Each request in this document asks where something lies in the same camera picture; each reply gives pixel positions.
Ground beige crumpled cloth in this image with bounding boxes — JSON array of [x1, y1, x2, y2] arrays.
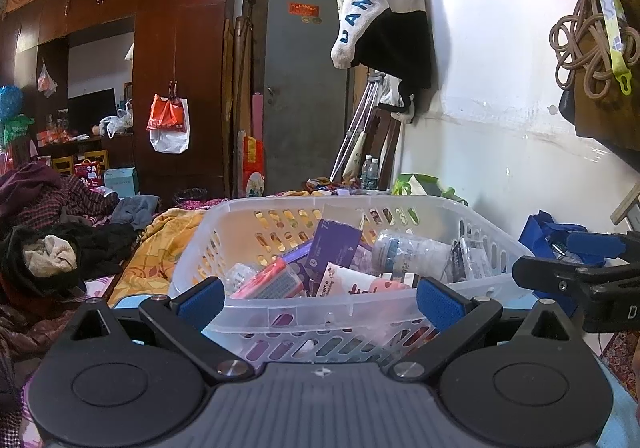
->
[[22, 234, 78, 276]]

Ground blue grey cloth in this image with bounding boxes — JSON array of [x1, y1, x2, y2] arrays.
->
[[111, 195, 161, 231]]

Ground green printed bag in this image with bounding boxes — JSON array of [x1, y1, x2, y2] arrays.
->
[[0, 115, 36, 143]]

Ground green white tote bag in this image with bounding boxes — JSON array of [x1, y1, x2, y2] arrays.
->
[[391, 173, 468, 206]]

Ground blue plastic bags bundle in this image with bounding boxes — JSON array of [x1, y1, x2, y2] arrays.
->
[[0, 85, 23, 121]]

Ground brown wooden wardrobe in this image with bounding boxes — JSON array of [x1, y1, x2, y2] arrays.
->
[[0, 0, 238, 199]]

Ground yellow green strap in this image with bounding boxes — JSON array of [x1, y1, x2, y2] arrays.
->
[[574, 0, 635, 94]]

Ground orange plastic bag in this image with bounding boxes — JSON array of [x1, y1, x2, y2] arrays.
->
[[146, 94, 187, 133]]

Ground wooden planks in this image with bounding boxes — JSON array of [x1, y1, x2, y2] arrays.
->
[[222, 18, 256, 199]]

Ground grey door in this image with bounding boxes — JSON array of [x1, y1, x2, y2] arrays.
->
[[264, 0, 351, 193]]

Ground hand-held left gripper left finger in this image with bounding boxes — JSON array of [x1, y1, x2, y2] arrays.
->
[[70, 277, 253, 381]]

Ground red white bagged packet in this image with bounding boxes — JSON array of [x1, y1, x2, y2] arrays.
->
[[229, 258, 307, 299]]

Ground dark box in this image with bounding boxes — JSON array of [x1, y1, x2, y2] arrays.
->
[[449, 237, 497, 285]]

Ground brown hanging bag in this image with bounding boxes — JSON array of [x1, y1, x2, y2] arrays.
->
[[559, 28, 640, 155]]

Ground red printed box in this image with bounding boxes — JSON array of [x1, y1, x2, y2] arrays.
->
[[74, 160, 103, 189]]

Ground pink white printed packet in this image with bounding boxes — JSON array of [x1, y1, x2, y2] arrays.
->
[[314, 262, 418, 299]]

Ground coiled brown rope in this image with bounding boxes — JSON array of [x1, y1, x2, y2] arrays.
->
[[549, 0, 628, 101]]

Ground teal box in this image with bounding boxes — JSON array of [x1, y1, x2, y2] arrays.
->
[[103, 168, 140, 199]]

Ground white roll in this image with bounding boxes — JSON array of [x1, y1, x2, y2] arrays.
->
[[371, 228, 455, 279]]

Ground pink white hanging bag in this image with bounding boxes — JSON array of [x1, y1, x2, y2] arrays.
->
[[37, 60, 58, 98]]

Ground black television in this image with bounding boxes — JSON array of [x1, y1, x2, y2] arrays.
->
[[67, 88, 116, 129]]

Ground white knotted plastic bag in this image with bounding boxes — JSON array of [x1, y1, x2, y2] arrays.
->
[[100, 100, 135, 136]]

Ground blue shopping bag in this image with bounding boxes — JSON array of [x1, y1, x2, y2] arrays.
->
[[517, 210, 591, 263]]

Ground red yellow carton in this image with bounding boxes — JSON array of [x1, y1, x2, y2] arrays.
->
[[243, 135, 266, 199]]

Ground yellow printed blanket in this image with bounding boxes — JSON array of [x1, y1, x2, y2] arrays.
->
[[107, 208, 221, 309]]

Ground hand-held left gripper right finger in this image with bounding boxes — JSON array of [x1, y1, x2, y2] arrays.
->
[[390, 277, 576, 381]]

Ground white plastic basket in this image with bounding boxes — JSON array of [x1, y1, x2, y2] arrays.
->
[[168, 195, 536, 364]]

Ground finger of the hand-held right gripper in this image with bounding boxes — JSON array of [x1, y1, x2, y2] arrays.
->
[[566, 230, 640, 265], [512, 255, 640, 303]]

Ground black clothes pile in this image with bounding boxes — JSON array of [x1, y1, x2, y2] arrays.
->
[[0, 223, 138, 299]]

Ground purple box with barcode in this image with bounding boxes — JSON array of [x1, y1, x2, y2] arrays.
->
[[280, 248, 321, 299]]

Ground dark purple clothes pile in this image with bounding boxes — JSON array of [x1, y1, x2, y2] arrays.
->
[[0, 162, 121, 229]]

